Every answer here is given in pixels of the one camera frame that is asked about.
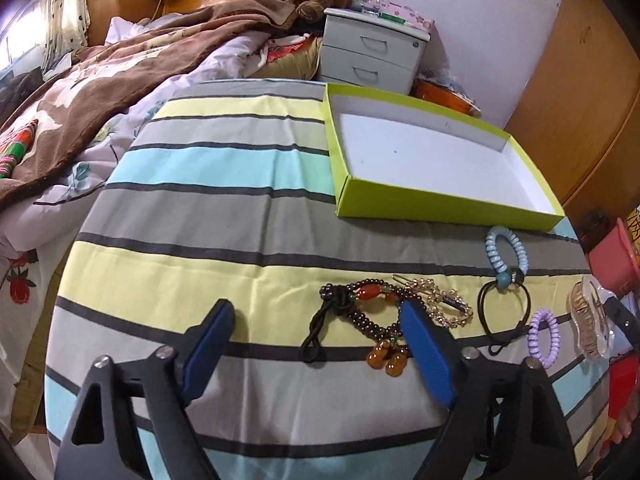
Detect dark bead bracelet amber pendants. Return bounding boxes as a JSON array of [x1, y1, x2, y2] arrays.
[[298, 278, 422, 378]]

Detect light blue spiral hair tie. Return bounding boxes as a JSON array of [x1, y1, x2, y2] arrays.
[[484, 224, 530, 290]]

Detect pink floral box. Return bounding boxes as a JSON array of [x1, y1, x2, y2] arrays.
[[350, 0, 435, 32]]

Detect striped tablecloth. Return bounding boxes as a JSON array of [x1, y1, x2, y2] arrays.
[[46, 79, 608, 479]]

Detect brown fleece blanket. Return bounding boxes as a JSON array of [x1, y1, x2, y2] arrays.
[[1, 0, 296, 210]]

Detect orange basin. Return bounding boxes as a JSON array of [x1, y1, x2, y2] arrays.
[[411, 74, 482, 118]]

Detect wooden wardrobe right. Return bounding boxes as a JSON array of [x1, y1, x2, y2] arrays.
[[506, 0, 639, 228]]

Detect grey drawer nightstand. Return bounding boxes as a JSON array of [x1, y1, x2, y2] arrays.
[[318, 8, 431, 94]]

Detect red green pillow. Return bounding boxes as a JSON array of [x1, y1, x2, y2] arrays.
[[0, 118, 39, 179]]

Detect black hair tie teal bead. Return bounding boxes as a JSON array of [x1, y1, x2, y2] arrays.
[[477, 268, 532, 356]]

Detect green cardboard box tray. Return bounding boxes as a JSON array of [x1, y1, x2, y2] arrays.
[[323, 82, 565, 232]]

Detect patterned curtain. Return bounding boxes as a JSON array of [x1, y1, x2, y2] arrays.
[[1, 0, 91, 75]]

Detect gold chain bracelet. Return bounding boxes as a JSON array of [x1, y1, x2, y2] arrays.
[[390, 274, 474, 330]]

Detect clear beige hair claw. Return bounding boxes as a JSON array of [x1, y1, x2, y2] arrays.
[[567, 274, 615, 362]]

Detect purple spiral hair tie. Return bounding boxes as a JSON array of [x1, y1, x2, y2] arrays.
[[527, 308, 562, 370]]

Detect person right hand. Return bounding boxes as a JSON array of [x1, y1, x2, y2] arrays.
[[599, 353, 639, 457]]

